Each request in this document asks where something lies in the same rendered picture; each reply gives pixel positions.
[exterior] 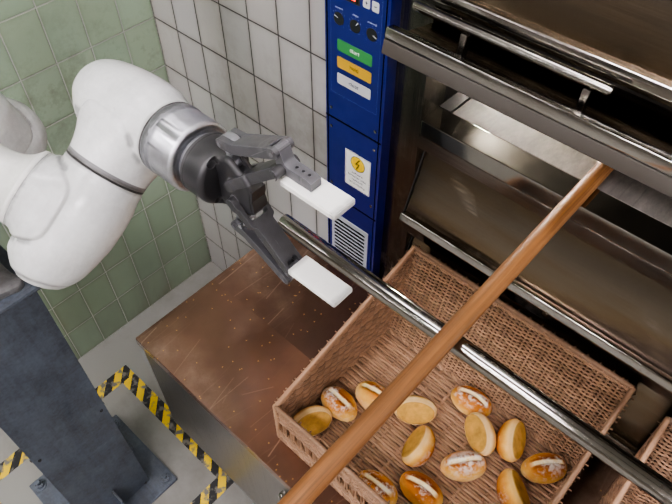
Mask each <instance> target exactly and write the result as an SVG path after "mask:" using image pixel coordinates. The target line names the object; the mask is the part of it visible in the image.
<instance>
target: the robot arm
mask: <svg viewBox="0 0 672 504"><path fill-rule="evenodd" d="M72 100H73V107H74V111H75V114H76V117H77V123H76V128H75V132H74V135H73V138H72V140H71V143H70V145H69V147H68V148H67V150H66V152H65V153H64V155H55V154H53V153H51V152H49V151H46V149H47V133H46V129H45V127H44V125H43V123H42V121H41V120H40V119H39V117H38V116H37V115H36V114H35V113H34V112H33V111H32V110H31V109H30V108H29V107H28V106H26V105H25V104H23V103H21V102H19V101H17V100H14V99H11V98H7V97H5V96H4V95H3V94H2V93H0V222H1V223H3V224H4V225H6V226H7V227H8V229H9V232H10V234H11V237H10V240H9V242H8V245H7V251H8V257H9V262H10V265H11V267H12V269H13V270H14V271H15V273H16V275H15V274H12V273H11V272H9V271H8V270H7V269H6V268H5V267H4V266H3V265H2V264H1V263H0V301H1V300H2V299H4V298H6V297H8V296H10V295H12V294H15V293H17V292H19V291H21V290H22V289H23V287H24V282H23V281H22V280H24V281H25V282H27V283H29V284H31V285H34V286H37V287H40V288H44V289H51V290H59V289H63V288H66V287H68V286H71V285H73V284H75V283H77V282H79V281H80V280H82V279H83V278H84V277H85V276H86V275H88V274H89V273H90V272H91V271H92V270H93V269H94V268H95V267H96V266H97V265H98V264H99V263H100V262H101V261H102V259H103V258H104V257H105V256H106V255H107V254H108V253H109V252H110V251H111V250H112V248H113V247H114V245H115V244H116V243H117V241H118V240H119V238H120V237H121V235H122V234H123V232H124V231H125V229H126V227H127V226H128V224H129V222H130V220H131V218H132V217H133V215H134V212H135V209H136V207H137V204H138V202H139V200H140V198H141V196H142V195H143V193H144V192H145V190H146V189H147V187H148V186H149V185H150V184H151V182H152V181H153V180H154V179H155V178H156V177H157V176H158V175H159V176H160V177H161V178H163V179H164V180H165V181H167V182H168V183H169V184H171V185H172V186H173V187H175V188H176V189H178V190H181V191H190V192H192V193H193V194H195V195H196V196H197V197H199V198H200V199H201V200H203V201H204V202H207V203H212V204H214V203H224V204H227V205H228V206H229V208H230V209H231V210H232V211H233V212H234V213H235V214H236V219H235V220H233V221H232V222H231V226H232V228H233V229H234V230H235V231H237V232H238V233H239V234H240V235H241V236H243V237H244V238H245V239H246V241H247V242H248V243H249V244H250V245H251V246H252V247H253V248H254V250H255V251H256V252H257V253H258V254H259V255H260V256H261V258H262V259H263V260H264V261H265V262H266V263H267V264H268V266H269V267H270V268H271V269H272V270H273V271H274V272H275V274H276V275H277V276H278V277H279V278H280V279H281V280H282V281H283V282H284V283H285V284H288V283H290V282H291V281H292V280H293V279H294V278H295V279H296V280H297V281H299V282H300V283H301V284H303V285H304V286H305V287H307V288H308V289H309V290H311V291H312V292H313V293H315V294H316V295H317V296H319V297H320V298H322V299H323V300H324V301H326V302H327V303H328V304H330V305H331V306H332V307H336V306H337V305H338V304H339V303H341V302H342V301H343V300H344V299H345V298H346V297H347V296H348V295H349V294H351V293H352V287H350V286H349V285H348V284H346V283H345V282H343V281H342V280H341V279H339V278H338V277H336V276H335V275H334V274H332V273H331V272H329V271H328V270H327V269H325V268H324V267H322V266H321V265H320V264H318V263H317V262H315V261H314V260H313V259H311V258H310V257H308V256H305V257H303V258H302V256H301V255H300V254H299V252H298V251H297V249H296V248H295V246H294V245H293V244H292V242H291V241H290V239H289V238H288V237H287V235H286V234H285V232H284V231H283V230H282V228H281V227H280V225H279V224H278V223H277V221H276V220H275V218H274V217H273V215H274V210H273V209H272V207H271V206H270V204H269V203H268V202H267V198H266V195H265V191H266V186H265V183H263V182H264V181H268V180H273V179H276V180H275V181H277V180H278V179H280V178H281V177H282V176H284V175H285V177H284V178H283V179H281V180H280V185H281V186H282V187H284V188H285V189H287V190H288V191H290V192H291V193H293V194H294V195H296V196H297V197H299V198H300V199H302V200H303V201H305V202H306V203H308V204H309V205H311V206H312V207H314V208H315V209H317V210H318V211H320V212H321V213H323V214H324V215H326V216H327V217H329V218H330V219H332V220H336V219H338V218H339V217H340V216H341V215H343V214H344V213H345V212H346V211H347V210H349V209H350V208H351V207H352V206H354V205H355V199H354V198H353V197H351V196H350V195H348V194H346V193H345V192H343V191H342V190H340V189H339V188H337V187H335V186H334V185H332V184H331V183H329V182H328V181H326V180H324V179H323V178H321V176H320V175H319V174H318V173H316V172H315V171H313V170H312V169H309V167H307V166H305V165H304V164H302V163H301V162H300V159H299V158H298V156H297V155H295V154H293V151H292V148H293V147H294V146H295V144H294V141H293V139H292V138H291V137H289V136H280V135H265V134H251V133H245V132H243V131H241V130H239V129H238V128H235V127H234V128H232V129H231V130H229V131H228V132H226V130H225V129H224V127H223V126H222V125H221V124H219V123H218V122H216V121H215V120H213V119H211V118H210V117H208V116H207V115H205V114H204V113H202V112H201V111H200V110H199V109H197V108H196V107H194V106H193V105H190V104H189V103H188V102H187V100H186V99H185V97H184V96H183V95H182V94H181V93H180V92H179V91H178V90H177V89H176V88H174V87H173V86H172V85H171V84H169V83H168V82H166V81H165V80H163V79H162V78H160V77H158V76H157V75H155V74H153V73H151V72H149V71H147V70H145V69H142V68H140V67H137V66H135V65H132V64H130V63H127V62H124V61H120V60H115V59H100V60H96V61H93V62H91V63H89V64H88V65H86V66H85V67H84V68H82V69H81V70H80V72H79V73H78V74H77V76H76V77H75V79H74V82H73V85H72ZM249 157H253V158H261V159H270V161H266V162H264V161H262V162H258V163H253V164H250V163H249ZM262 209H263V214H261V215H260V216H259V217H257V218H256V215H255V214H257V213H258V212H259V211H261V210H262Z"/></svg>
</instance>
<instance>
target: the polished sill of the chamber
mask: <svg viewBox="0 0 672 504"><path fill-rule="evenodd" d="M420 136H421V137H423V138H425V139H427V140H428V141H430V142H432V143H434V144H436V145H438V146H439V147H441V148H443V149H445V150H447V151H448V152H450V153H452V154H454V155H456V156H457V157H459V158H461V159H463V160H465V161H466V162H468V163H470V164H472V165H474V166H475V167H477V168H479V169H481V170H483V171H485V172H486V173H488V174H490V175H492V176H494V177H495V178H497V179H499V180H501V181H503V182H504V183H506V184H508V185H510V186H512V187H513V188H515V189H517V190H519V191H521V192H522V193H524V194H526V195H528V196H530V197H531V198H533V199H535V200H537V201H539V202H541V203H542V204H544V205H546V206H548V207H550V208H551V209H554V208H555V207H556V206H557V205H558V204H559V202H560V201H561V200H562V199H563V198H564V197H565V196H566V195H567V194H568V193H569V192H570V191H571V190H572V189H573V188H574V186H575V185H576V184H577V183H578V182H579V181H580V180H579V179H577V178H575V177H573V176H572V175H570V174H568V173H566V172H564V171H562V170H560V169H558V168H556V167H554V166H552V165H550V164H548V163H547V162H545V161H543V160H541V159H539V158H537V157H535V156H533V155H531V154H529V153H527V152H525V151H523V150H522V149H520V148H518V147H516V146H514V145H512V144H510V143H508V142H506V141H504V140H502V139H500V138H498V137H497V136H495V135H493V134H491V133H489V132H487V131H485V130H483V129H481V128H479V127H477V126H475V125H473V124H472V123H470V122H468V121H466V120H464V119H462V118H460V117H458V116H456V115H454V114H452V113H450V112H448V111H447V110H445V109H443V108H441V107H438V108H437V109H436V110H435V111H433V112H432V113H431V114H429V115H428V116H427V117H425V118H424V119H423V120H422V121H421V129H420ZM570 219H571V220H573V221H575V222H577V223H578V224H580V225H582V226H584V227H586V228H588V229H589V230H591V231H593V232H595V233H597V234H598V235H600V236H602V237H604V238H606V239H607V240H609V241H611V242H613V243H615V244H616V245H618V246H620V247H622V248H624V249H625V250H627V251H629V252H631V253H633V254H634V255H636V256H638V257H640V258H642V259H644V260H645V261H647V262H649V263H651V264H653V265H654V266H656V267H658V268H660V269H662V270H663V271H665V272H667V273H669V274H671V275H672V227H670V226H668V225H666V224H664V223H662V222H660V221H658V220H656V219H654V218H652V217H650V216H648V215H647V214H645V213H643V212H641V211H639V210H637V209H635V208H633V207H631V206H629V205H627V204H625V203H623V202H622V201H620V200H618V199H616V198H614V197H612V196H610V195H608V194H606V193H604V192H602V191H600V190H598V189H596V190H595V191H594V192H593V193H592V194H591V195H590V196H589V198H588V199H587V200H586V201H585V202H584V203H583V204H582V205H581V206H580V207H579V209H578V210H577V211H576V212H575V213H574V214H573V215H572V216H571V217H570Z"/></svg>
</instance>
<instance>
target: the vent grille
mask: <svg viewBox="0 0 672 504"><path fill-rule="evenodd" d="M332 245H333V246H335V247H336V248H337V249H339V250H340V251H342V252H343V253H345V254H346V255H347V256H349V257H350V258H352V259H353V260H355V261H356V262H357V263H359V264H360V265H362V266H363V267H365V268H367V251H368V234H367V233H366V232H364V231H363V230H361V229H360V228H358V227H357V226H355V225H354V224H352V223H351V222H349V221H348V220H346V219H345V218H343V217H342V216H340V217H339V218H338V219H336V220H332Z"/></svg>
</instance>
